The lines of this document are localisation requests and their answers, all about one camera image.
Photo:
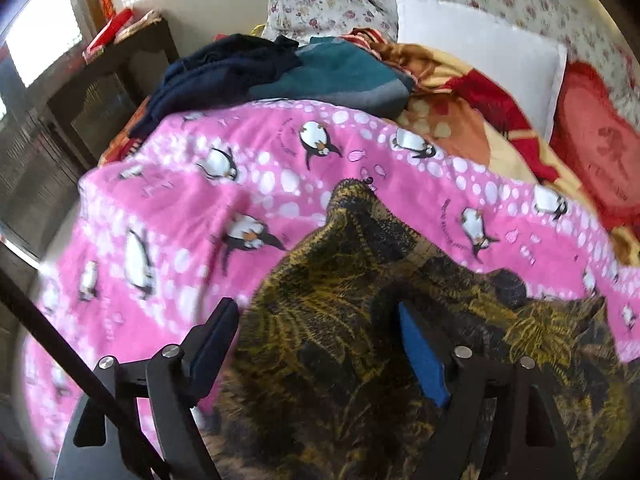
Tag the pink penguin print blanket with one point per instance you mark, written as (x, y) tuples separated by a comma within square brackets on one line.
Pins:
[(175, 200)]

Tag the dark wooden side table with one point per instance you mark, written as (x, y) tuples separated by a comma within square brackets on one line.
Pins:
[(100, 95)]

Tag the red heart-shaped cushion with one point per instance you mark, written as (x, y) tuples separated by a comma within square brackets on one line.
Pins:
[(605, 145)]

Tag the red paper wall sticker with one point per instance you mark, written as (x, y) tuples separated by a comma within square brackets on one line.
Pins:
[(107, 1)]

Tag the beige flat package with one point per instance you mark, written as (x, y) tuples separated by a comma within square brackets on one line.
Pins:
[(140, 24)]

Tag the teal garment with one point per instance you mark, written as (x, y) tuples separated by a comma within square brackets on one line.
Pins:
[(350, 75)]

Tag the small floral rolled quilt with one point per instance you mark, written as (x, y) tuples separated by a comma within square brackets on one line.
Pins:
[(320, 5)]

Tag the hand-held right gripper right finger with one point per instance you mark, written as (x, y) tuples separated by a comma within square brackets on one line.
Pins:
[(422, 360)]

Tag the red flat box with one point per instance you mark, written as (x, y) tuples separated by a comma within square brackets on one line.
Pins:
[(107, 32)]

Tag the navy blue garment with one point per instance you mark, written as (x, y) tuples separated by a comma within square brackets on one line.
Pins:
[(215, 75)]

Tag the dark floral patterned shirt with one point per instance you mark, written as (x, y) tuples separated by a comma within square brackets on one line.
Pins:
[(340, 320)]

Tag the window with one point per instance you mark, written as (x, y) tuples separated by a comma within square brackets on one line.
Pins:
[(45, 35)]

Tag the white pillow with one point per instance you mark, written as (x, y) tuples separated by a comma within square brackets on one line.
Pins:
[(475, 45)]

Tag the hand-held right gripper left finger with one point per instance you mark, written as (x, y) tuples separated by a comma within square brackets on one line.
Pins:
[(215, 345)]

